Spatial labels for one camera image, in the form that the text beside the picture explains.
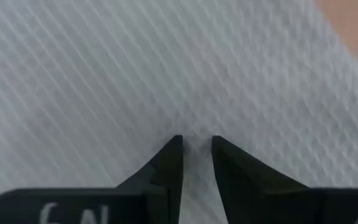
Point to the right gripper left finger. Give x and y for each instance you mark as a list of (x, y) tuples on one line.
[(166, 174)]

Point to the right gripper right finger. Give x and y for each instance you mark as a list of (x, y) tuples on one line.
[(238, 180)]

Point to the light grey waffle towel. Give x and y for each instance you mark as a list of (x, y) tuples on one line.
[(135, 77)]

